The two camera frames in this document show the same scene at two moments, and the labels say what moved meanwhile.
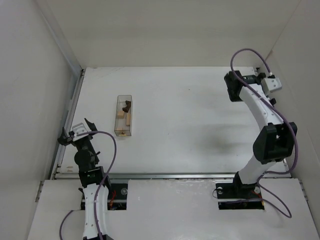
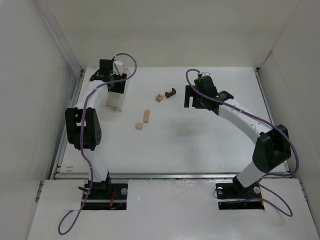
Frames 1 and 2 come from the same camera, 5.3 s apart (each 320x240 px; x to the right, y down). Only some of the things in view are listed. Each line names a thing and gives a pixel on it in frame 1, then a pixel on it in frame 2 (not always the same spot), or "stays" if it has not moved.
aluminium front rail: x=75 y=175 stays
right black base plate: x=236 y=191 stays
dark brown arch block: x=127 y=108 -> x=169 y=94
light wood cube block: x=121 y=114 -> x=139 y=126
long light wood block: x=128 y=119 -> x=146 y=116
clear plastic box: x=123 y=122 -> x=115 y=100
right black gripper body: x=259 y=77 -> x=193 y=97
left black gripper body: x=75 y=138 -> x=117 y=85
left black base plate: x=117 y=197 stays
